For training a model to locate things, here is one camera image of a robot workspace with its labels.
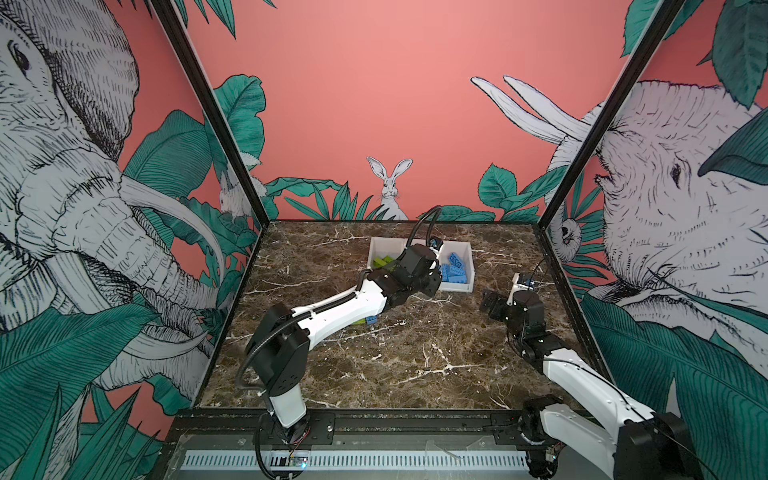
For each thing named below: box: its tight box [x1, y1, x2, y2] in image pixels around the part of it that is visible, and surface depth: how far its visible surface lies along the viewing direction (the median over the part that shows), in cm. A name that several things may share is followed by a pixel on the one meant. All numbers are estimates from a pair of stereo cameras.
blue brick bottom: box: [441, 252, 467, 284], surface depth 106 cm
